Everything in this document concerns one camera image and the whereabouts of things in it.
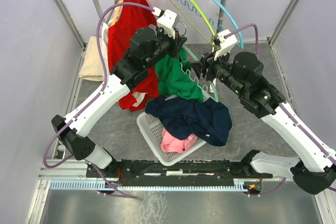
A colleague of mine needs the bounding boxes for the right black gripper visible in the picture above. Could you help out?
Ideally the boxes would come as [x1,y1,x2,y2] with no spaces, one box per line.
[189,46,246,96]

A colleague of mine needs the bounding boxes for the mint green hanger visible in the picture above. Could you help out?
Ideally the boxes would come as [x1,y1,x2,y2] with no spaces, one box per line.
[180,45,219,102]

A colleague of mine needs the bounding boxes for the green t shirt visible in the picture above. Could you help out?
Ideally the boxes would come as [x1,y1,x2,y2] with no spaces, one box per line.
[155,48,203,102]

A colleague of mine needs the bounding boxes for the red t shirt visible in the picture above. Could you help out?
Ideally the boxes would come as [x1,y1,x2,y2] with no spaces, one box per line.
[108,5,159,112]

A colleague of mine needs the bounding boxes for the navy blue t shirt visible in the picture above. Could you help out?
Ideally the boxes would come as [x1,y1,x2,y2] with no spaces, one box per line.
[145,95,233,147]

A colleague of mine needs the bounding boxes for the yellow green hanger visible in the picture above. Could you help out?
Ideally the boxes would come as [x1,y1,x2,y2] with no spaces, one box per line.
[168,0,216,48]

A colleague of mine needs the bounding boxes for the teal blue hanger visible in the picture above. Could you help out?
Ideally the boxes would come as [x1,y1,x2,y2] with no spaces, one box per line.
[167,0,245,49]

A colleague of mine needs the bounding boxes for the orange hanger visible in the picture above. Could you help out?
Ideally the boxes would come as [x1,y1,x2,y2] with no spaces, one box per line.
[109,0,123,27]

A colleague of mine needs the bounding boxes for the pink t shirt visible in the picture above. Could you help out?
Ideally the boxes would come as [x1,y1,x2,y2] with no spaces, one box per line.
[161,128,198,153]

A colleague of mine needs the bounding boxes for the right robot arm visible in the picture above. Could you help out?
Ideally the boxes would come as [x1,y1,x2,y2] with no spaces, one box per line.
[191,52,335,195]

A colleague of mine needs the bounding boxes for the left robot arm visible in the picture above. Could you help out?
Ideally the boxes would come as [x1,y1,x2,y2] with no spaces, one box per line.
[51,27,187,177]

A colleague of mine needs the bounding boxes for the white t shirt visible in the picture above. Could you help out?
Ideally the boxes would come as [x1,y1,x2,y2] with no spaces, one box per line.
[100,21,146,109]

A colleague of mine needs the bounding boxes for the grey hanger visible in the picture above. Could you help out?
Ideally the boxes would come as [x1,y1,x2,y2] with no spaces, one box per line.
[104,0,119,24]

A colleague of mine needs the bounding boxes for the white plastic basket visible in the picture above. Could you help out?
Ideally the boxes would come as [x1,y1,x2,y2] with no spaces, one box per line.
[136,112,206,166]

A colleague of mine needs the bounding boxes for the folded beige cloth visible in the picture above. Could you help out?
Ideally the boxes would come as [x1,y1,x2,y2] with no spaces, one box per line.
[79,36,104,82]

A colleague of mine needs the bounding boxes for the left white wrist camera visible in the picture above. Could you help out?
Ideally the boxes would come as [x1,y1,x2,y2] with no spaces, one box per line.
[152,7,180,39]

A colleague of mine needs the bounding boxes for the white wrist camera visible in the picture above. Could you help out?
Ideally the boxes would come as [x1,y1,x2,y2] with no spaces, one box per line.
[152,7,180,39]
[213,29,237,61]

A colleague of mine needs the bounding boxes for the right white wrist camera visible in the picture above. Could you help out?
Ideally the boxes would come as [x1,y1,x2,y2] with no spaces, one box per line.
[213,29,237,61]

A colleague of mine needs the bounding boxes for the light blue cable duct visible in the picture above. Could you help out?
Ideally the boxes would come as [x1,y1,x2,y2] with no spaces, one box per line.
[49,179,252,192]

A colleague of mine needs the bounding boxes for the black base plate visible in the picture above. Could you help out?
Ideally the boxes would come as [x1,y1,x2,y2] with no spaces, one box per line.
[101,159,273,186]

